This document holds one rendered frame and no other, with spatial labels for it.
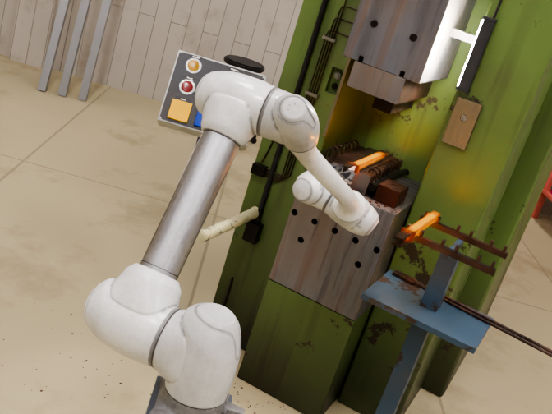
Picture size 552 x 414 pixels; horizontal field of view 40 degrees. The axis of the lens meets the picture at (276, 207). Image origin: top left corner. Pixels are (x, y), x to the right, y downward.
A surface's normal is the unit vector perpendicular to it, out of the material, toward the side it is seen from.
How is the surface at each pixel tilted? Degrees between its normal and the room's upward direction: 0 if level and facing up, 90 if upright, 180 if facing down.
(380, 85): 90
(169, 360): 91
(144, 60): 90
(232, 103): 65
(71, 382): 0
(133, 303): 56
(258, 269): 90
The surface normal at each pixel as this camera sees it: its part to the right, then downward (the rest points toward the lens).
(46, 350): 0.29, -0.90
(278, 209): -0.43, 0.19
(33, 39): -0.03, 0.34
